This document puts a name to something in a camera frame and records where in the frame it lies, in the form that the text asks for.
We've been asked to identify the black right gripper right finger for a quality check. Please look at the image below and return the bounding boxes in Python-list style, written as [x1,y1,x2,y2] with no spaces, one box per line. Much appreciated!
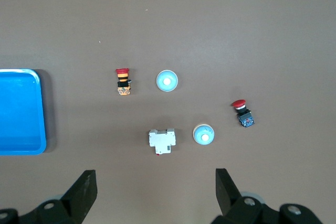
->
[211,168,323,224]

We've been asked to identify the blue plastic tray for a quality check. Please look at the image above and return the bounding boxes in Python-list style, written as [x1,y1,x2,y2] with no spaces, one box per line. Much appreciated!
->
[0,68,47,156]

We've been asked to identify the red mushroom push button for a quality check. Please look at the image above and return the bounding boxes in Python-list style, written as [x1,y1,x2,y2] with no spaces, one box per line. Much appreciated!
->
[230,99,256,129]

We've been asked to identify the striped orange emergency stop button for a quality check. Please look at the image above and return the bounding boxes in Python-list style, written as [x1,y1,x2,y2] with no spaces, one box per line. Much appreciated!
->
[115,68,132,97]

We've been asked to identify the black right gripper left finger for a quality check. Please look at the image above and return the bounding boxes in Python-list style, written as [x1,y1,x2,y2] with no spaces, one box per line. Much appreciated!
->
[0,169,98,224]

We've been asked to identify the white circuit breaker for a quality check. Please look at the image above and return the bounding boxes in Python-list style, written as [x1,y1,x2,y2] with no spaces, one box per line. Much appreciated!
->
[148,128,177,156]

